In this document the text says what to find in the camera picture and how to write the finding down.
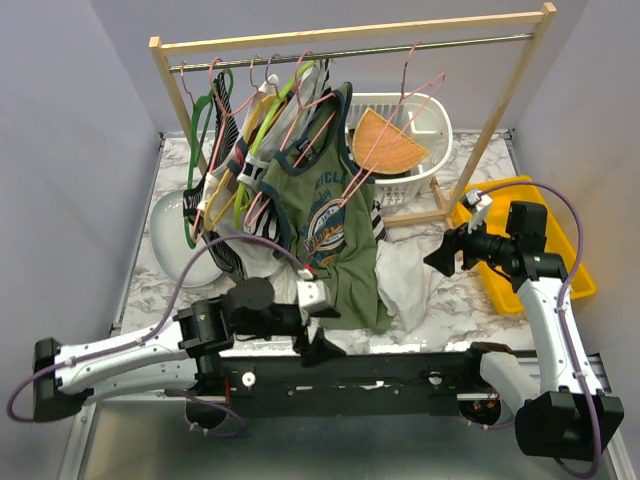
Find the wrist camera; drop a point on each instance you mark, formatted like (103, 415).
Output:
(313, 295)
(478, 205)

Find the white plastic laundry basket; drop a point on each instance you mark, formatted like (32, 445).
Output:
(425, 121)

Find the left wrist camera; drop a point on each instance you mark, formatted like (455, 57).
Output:
(313, 295)

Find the black white striped top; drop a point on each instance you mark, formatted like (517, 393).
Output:
(224, 81)

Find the lime green plastic hanger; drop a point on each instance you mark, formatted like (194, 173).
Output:
(270, 85)

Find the white oval plate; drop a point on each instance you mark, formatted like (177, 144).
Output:
(170, 247)

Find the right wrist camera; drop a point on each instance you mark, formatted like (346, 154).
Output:
(478, 205)

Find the green graphic tank top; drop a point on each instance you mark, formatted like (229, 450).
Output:
(303, 185)

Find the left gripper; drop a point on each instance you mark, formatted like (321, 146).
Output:
(321, 349)

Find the pink hanger at left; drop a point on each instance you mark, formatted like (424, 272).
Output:
(201, 217)

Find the pink hanger under green top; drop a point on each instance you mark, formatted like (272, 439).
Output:
(295, 103)

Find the yellow plastic tray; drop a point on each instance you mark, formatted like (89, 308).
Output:
(500, 292)

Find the striped cloth right of top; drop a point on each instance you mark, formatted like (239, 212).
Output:
(378, 226)

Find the wooden clothes rack frame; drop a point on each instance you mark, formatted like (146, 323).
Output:
(539, 20)

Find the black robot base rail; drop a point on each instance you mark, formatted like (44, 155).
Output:
(438, 384)

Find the white tank top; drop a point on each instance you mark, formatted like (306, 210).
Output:
(405, 283)

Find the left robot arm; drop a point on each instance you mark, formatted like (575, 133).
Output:
(182, 350)

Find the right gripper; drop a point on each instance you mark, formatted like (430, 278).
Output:
(455, 239)

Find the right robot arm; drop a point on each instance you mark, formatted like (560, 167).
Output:
(565, 413)

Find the yellow plastic hanger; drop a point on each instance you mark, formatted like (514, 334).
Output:
(215, 187)

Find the orange woven fan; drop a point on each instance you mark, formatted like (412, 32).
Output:
(381, 147)

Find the metal hanging rod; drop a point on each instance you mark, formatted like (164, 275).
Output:
(343, 54)

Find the white cloth under green top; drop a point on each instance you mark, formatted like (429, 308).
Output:
(259, 261)

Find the empty pink wire hanger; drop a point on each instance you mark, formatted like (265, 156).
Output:
(362, 176)

